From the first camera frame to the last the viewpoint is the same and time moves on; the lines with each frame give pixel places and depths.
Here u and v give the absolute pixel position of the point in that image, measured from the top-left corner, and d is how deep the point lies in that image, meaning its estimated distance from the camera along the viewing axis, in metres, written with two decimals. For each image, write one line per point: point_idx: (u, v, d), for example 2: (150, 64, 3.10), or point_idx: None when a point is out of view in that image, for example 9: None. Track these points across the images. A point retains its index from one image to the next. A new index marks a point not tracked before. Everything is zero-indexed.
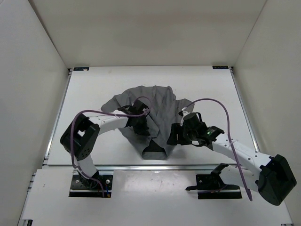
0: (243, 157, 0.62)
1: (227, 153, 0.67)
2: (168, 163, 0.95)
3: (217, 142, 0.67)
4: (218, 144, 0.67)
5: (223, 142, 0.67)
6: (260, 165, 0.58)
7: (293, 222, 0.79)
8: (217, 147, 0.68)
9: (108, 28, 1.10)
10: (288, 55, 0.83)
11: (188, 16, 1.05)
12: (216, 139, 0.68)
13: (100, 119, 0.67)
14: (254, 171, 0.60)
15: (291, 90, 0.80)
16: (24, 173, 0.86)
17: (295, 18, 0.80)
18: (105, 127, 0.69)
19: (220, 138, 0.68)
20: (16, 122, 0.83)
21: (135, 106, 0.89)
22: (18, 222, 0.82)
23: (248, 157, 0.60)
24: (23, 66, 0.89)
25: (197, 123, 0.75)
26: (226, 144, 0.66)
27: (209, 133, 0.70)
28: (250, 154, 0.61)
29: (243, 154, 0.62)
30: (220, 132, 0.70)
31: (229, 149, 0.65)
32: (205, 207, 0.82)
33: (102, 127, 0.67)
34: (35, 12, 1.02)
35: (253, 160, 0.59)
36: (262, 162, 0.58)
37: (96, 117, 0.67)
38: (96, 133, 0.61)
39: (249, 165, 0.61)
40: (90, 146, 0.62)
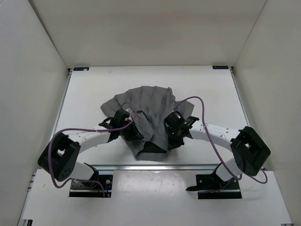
0: (216, 136, 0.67)
1: (204, 136, 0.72)
2: (168, 162, 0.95)
3: (193, 129, 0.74)
4: (195, 129, 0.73)
5: (198, 127, 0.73)
6: (230, 138, 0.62)
7: (293, 222, 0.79)
8: (194, 133, 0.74)
9: (108, 28, 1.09)
10: (288, 55, 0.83)
11: (188, 15, 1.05)
12: (191, 126, 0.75)
13: (80, 136, 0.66)
14: (228, 146, 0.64)
15: (292, 90, 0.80)
16: (24, 173, 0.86)
17: (295, 18, 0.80)
18: (85, 145, 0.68)
19: (196, 124, 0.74)
20: (16, 123, 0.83)
21: (116, 118, 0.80)
22: (18, 222, 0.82)
23: (219, 134, 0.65)
24: (22, 67, 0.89)
25: (174, 117, 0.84)
26: (201, 127, 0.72)
27: (186, 122, 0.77)
28: (222, 131, 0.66)
29: (215, 133, 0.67)
30: (195, 120, 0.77)
31: (203, 131, 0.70)
32: (205, 207, 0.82)
33: (82, 145, 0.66)
34: (35, 12, 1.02)
35: (224, 136, 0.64)
36: (231, 136, 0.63)
37: (75, 134, 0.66)
38: (75, 152, 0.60)
39: (222, 142, 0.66)
40: (70, 166, 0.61)
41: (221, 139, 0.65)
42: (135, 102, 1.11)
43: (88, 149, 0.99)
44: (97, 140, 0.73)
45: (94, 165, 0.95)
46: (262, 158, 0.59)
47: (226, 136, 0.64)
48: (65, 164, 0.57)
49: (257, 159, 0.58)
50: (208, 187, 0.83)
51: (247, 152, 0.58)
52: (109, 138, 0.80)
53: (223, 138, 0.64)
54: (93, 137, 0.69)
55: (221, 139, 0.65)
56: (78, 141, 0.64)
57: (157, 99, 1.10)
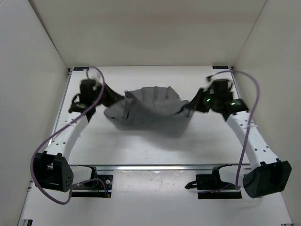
0: (251, 146, 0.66)
1: (239, 132, 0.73)
2: (168, 162, 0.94)
3: (235, 117, 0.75)
4: (236, 120, 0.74)
5: (241, 120, 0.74)
6: (261, 160, 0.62)
7: (293, 222, 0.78)
8: (233, 121, 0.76)
9: (108, 27, 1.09)
10: (288, 54, 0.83)
11: (188, 15, 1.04)
12: (235, 114, 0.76)
13: (59, 143, 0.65)
14: (254, 163, 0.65)
15: (292, 90, 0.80)
16: (24, 173, 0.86)
17: (295, 17, 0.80)
18: (68, 146, 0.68)
19: (242, 116, 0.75)
20: (16, 123, 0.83)
21: (85, 92, 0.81)
22: (18, 222, 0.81)
23: (255, 147, 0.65)
24: (22, 66, 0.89)
25: (224, 91, 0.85)
26: (242, 124, 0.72)
27: (233, 104, 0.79)
28: (260, 147, 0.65)
29: (253, 142, 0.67)
30: (244, 110, 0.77)
31: (243, 129, 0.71)
32: (205, 207, 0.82)
33: (66, 149, 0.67)
34: (35, 12, 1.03)
35: (258, 152, 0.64)
36: (265, 159, 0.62)
37: (53, 143, 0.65)
38: (64, 164, 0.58)
39: (251, 156, 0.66)
40: (68, 173, 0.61)
41: (253, 153, 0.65)
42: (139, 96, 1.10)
43: (87, 149, 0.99)
44: (76, 131, 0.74)
45: (94, 164, 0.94)
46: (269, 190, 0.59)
47: (259, 154, 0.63)
48: (60, 179, 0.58)
49: (265, 190, 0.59)
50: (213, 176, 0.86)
51: (265, 182, 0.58)
52: (88, 117, 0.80)
53: (257, 154, 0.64)
54: (70, 134, 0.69)
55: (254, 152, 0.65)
56: (59, 150, 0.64)
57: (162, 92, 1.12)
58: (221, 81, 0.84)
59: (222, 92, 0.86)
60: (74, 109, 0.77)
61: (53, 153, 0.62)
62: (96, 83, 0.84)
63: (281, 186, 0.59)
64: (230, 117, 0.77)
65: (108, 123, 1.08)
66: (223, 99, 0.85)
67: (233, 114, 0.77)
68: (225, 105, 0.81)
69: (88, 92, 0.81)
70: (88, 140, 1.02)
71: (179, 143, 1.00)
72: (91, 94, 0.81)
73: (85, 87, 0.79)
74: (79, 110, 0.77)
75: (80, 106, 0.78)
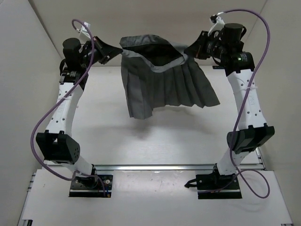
0: (245, 108, 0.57)
1: (236, 89, 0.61)
2: (168, 162, 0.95)
3: (237, 76, 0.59)
4: (237, 78, 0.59)
5: (241, 79, 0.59)
6: (249, 124, 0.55)
7: (293, 222, 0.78)
8: (232, 78, 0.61)
9: (108, 28, 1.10)
10: (288, 54, 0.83)
11: (188, 16, 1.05)
12: (239, 71, 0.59)
13: (58, 120, 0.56)
14: (241, 124, 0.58)
15: (292, 90, 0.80)
16: (24, 173, 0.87)
17: (294, 17, 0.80)
18: (69, 119, 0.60)
19: (244, 74, 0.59)
20: (17, 122, 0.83)
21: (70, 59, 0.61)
22: (18, 222, 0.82)
23: (248, 110, 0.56)
24: (23, 67, 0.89)
25: (234, 41, 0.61)
26: (243, 84, 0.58)
27: (241, 59, 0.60)
28: (253, 109, 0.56)
29: (248, 104, 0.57)
30: (249, 68, 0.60)
31: (241, 91, 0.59)
32: (205, 207, 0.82)
33: (67, 124, 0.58)
34: (35, 12, 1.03)
35: (250, 117, 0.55)
36: (253, 123, 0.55)
37: (51, 120, 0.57)
38: (69, 139, 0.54)
39: (241, 117, 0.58)
40: (74, 144, 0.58)
41: (244, 115, 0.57)
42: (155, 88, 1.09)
43: (87, 150, 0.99)
44: (74, 102, 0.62)
45: (94, 164, 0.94)
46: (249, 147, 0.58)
47: (249, 117, 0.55)
48: (68, 154, 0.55)
49: (244, 146, 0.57)
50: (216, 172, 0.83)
51: (245, 142, 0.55)
52: (82, 85, 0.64)
53: (247, 117, 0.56)
54: (69, 108, 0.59)
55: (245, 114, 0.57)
56: (61, 127, 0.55)
57: None
58: (235, 27, 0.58)
59: (233, 41, 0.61)
60: (67, 78, 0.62)
61: (55, 131, 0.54)
62: (81, 44, 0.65)
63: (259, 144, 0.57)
64: (233, 74, 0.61)
65: (107, 122, 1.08)
66: (230, 51, 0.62)
67: (238, 70, 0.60)
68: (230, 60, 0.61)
69: (73, 60, 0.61)
70: (89, 140, 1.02)
71: (179, 143, 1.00)
72: (77, 59, 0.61)
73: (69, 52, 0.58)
74: (71, 79, 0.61)
75: (71, 74, 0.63)
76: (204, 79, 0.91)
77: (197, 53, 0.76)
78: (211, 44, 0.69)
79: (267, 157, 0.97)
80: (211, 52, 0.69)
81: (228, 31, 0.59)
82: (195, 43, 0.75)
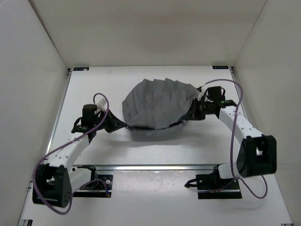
0: (238, 125, 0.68)
1: (228, 122, 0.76)
2: (168, 162, 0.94)
3: (224, 109, 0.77)
4: (225, 111, 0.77)
5: (229, 111, 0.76)
6: (247, 135, 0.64)
7: (293, 222, 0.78)
8: (223, 114, 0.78)
9: (108, 27, 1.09)
10: (288, 54, 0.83)
11: (188, 15, 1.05)
12: (225, 107, 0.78)
13: (61, 157, 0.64)
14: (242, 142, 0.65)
15: (291, 90, 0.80)
16: (24, 173, 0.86)
17: (294, 17, 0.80)
18: (70, 162, 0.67)
19: (230, 108, 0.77)
20: (16, 123, 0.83)
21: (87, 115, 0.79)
22: (18, 222, 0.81)
23: (242, 127, 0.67)
24: (22, 67, 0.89)
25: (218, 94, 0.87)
26: (231, 113, 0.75)
27: (223, 102, 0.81)
28: (246, 126, 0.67)
29: (241, 123, 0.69)
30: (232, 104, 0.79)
31: (231, 117, 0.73)
32: (205, 207, 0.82)
33: (68, 163, 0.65)
34: (35, 12, 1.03)
35: (244, 131, 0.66)
36: (251, 134, 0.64)
37: (55, 157, 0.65)
38: (66, 174, 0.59)
39: (240, 136, 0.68)
40: (67, 189, 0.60)
41: (241, 132, 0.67)
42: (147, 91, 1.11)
43: (87, 150, 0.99)
44: (79, 149, 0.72)
45: (93, 164, 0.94)
46: (264, 172, 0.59)
47: (245, 131, 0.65)
48: (59, 191, 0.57)
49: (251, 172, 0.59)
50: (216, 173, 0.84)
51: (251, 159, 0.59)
52: (89, 138, 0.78)
53: (243, 131, 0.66)
54: (74, 149, 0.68)
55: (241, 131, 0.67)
56: (62, 162, 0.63)
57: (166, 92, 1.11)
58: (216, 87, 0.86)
59: (217, 97, 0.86)
60: (77, 129, 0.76)
61: (56, 165, 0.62)
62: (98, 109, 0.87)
63: (273, 168, 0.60)
64: (221, 110, 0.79)
65: None
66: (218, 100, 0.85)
67: (223, 107, 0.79)
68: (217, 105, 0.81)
69: (86, 116, 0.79)
70: (88, 140, 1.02)
71: (179, 143, 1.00)
72: (91, 116, 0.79)
73: (87, 111, 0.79)
74: (81, 130, 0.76)
75: (82, 127, 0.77)
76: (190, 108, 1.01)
77: (194, 114, 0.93)
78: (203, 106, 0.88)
79: None
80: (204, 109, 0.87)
81: (214, 88, 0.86)
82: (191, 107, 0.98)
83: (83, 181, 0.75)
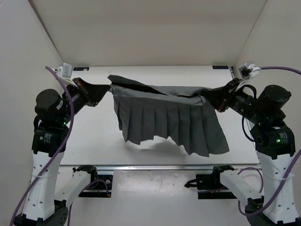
0: (277, 201, 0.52)
1: (268, 172, 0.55)
2: (169, 162, 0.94)
3: (272, 162, 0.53)
4: (272, 165, 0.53)
5: (277, 166, 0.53)
6: (279, 219, 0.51)
7: None
8: (266, 161, 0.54)
9: (108, 28, 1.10)
10: (288, 54, 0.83)
11: (188, 16, 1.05)
12: (276, 157, 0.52)
13: (35, 204, 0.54)
14: (267, 212, 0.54)
15: None
16: (24, 173, 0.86)
17: (294, 18, 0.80)
18: (50, 194, 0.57)
19: (281, 160, 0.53)
20: (16, 123, 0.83)
21: (48, 117, 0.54)
22: None
23: (280, 204, 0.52)
24: (22, 67, 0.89)
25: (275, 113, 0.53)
26: (278, 172, 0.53)
27: (279, 140, 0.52)
28: (285, 203, 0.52)
29: (281, 196, 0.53)
30: (288, 151, 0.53)
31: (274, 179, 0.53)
32: (205, 207, 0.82)
33: (47, 200, 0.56)
34: (35, 12, 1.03)
35: (280, 211, 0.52)
36: (284, 218, 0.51)
37: (29, 203, 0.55)
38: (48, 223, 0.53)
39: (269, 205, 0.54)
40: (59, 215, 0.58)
41: (273, 207, 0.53)
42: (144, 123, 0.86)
43: (87, 150, 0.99)
44: (53, 174, 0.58)
45: (94, 164, 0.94)
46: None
47: (281, 212, 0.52)
48: None
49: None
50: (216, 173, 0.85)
51: None
52: (62, 150, 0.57)
53: (278, 210, 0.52)
54: (45, 188, 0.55)
55: (275, 205, 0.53)
56: (38, 213, 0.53)
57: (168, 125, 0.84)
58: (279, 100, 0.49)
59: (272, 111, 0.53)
60: (39, 145, 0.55)
61: (32, 218, 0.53)
62: (61, 99, 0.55)
63: None
64: (268, 156, 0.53)
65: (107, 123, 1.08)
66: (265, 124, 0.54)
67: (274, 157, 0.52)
68: (265, 134, 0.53)
69: (49, 119, 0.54)
70: (88, 140, 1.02)
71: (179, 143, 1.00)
72: (53, 117, 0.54)
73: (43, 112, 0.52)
74: (47, 148, 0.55)
75: (45, 138, 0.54)
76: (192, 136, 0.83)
77: (220, 106, 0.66)
78: (243, 105, 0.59)
79: None
80: (241, 112, 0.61)
81: (270, 103, 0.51)
82: (221, 94, 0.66)
83: (82, 188, 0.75)
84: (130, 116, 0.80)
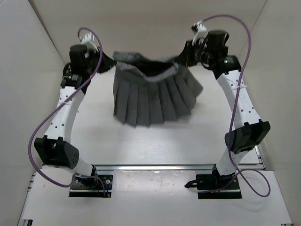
0: (239, 107, 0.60)
1: (227, 91, 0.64)
2: (169, 162, 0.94)
3: (226, 77, 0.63)
4: (226, 79, 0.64)
5: (231, 80, 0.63)
6: (245, 121, 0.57)
7: (293, 222, 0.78)
8: (224, 81, 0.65)
9: (108, 27, 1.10)
10: (288, 54, 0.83)
11: (188, 16, 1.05)
12: (228, 73, 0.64)
13: (57, 126, 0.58)
14: (237, 124, 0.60)
15: (291, 89, 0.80)
16: (24, 173, 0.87)
17: (294, 17, 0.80)
18: (68, 127, 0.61)
19: (233, 75, 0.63)
20: (17, 122, 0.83)
21: (75, 61, 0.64)
22: (18, 222, 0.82)
23: (241, 108, 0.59)
24: (23, 67, 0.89)
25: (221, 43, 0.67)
26: (233, 84, 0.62)
27: (227, 61, 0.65)
28: (246, 108, 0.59)
29: (240, 102, 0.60)
30: (236, 68, 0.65)
31: (233, 91, 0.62)
32: (205, 207, 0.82)
33: (67, 130, 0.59)
34: (35, 12, 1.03)
35: (243, 113, 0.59)
36: (249, 119, 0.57)
37: (51, 126, 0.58)
38: (67, 145, 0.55)
39: (237, 116, 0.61)
40: (73, 150, 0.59)
41: (239, 113, 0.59)
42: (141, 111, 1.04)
43: (87, 149, 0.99)
44: (74, 108, 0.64)
45: (93, 164, 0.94)
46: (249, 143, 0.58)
47: (244, 115, 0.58)
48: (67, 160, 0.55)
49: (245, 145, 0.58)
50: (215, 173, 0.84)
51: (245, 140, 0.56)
52: (83, 90, 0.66)
53: (242, 114, 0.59)
54: (68, 115, 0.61)
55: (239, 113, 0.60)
56: (59, 133, 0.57)
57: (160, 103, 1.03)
58: (217, 33, 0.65)
59: (217, 46, 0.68)
60: (67, 83, 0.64)
61: (53, 137, 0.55)
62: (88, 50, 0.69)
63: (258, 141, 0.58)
64: (221, 76, 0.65)
65: (106, 123, 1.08)
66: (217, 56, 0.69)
67: (225, 72, 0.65)
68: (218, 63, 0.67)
69: (76, 65, 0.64)
70: (88, 140, 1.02)
71: (179, 142, 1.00)
72: (81, 63, 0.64)
73: (75, 54, 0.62)
74: (72, 84, 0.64)
75: (73, 78, 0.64)
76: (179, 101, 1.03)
77: (186, 63, 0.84)
78: (198, 52, 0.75)
79: (266, 157, 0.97)
80: (199, 58, 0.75)
81: (212, 40, 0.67)
82: (183, 52, 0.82)
83: (84, 173, 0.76)
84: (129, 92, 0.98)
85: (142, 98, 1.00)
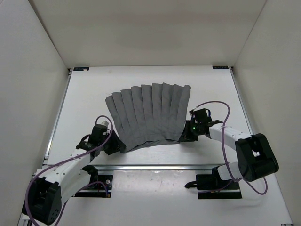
0: (228, 134, 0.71)
1: (218, 137, 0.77)
2: (168, 162, 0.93)
3: (212, 127, 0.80)
4: (214, 129, 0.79)
5: (217, 126, 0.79)
6: (239, 138, 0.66)
7: (293, 222, 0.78)
8: (213, 132, 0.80)
9: (108, 28, 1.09)
10: (288, 55, 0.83)
11: (188, 16, 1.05)
12: (213, 125, 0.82)
13: (58, 173, 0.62)
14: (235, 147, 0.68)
15: (292, 90, 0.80)
16: (24, 173, 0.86)
17: (295, 18, 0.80)
18: (68, 177, 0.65)
19: (217, 125, 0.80)
20: (16, 123, 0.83)
21: (95, 134, 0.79)
22: (18, 222, 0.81)
23: (232, 133, 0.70)
24: (23, 68, 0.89)
25: (203, 116, 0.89)
26: (219, 127, 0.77)
27: (209, 123, 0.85)
28: (235, 132, 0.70)
29: (228, 132, 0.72)
30: (218, 122, 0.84)
31: (218, 131, 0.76)
32: (205, 207, 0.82)
33: (65, 179, 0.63)
34: (35, 12, 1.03)
35: (234, 136, 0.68)
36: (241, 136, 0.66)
37: (54, 171, 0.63)
38: (57, 193, 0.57)
39: (232, 142, 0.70)
40: (57, 205, 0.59)
41: (231, 138, 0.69)
42: (144, 104, 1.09)
43: None
44: (79, 166, 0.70)
45: (94, 164, 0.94)
46: (268, 171, 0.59)
47: (235, 136, 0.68)
48: (48, 210, 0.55)
49: (258, 168, 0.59)
50: (215, 173, 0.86)
51: (250, 157, 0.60)
52: (91, 157, 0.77)
53: (233, 137, 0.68)
54: (72, 166, 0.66)
55: (232, 138, 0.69)
56: (58, 179, 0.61)
57: (164, 103, 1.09)
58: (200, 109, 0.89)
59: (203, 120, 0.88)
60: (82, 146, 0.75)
61: (51, 180, 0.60)
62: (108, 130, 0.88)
63: (274, 165, 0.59)
64: (209, 128, 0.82)
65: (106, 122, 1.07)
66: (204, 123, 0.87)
67: (211, 125, 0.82)
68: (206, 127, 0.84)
69: (94, 136, 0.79)
70: None
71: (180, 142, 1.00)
72: (98, 136, 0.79)
73: (97, 129, 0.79)
74: (85, 148, 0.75)
75: (88, 144, 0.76)
76: (179, 104, 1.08)
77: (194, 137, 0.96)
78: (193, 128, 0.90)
79: None
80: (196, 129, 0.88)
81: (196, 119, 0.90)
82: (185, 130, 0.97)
83: (79, 187, 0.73)
84: (124, 108, 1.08)
85: (146, 105, 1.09)
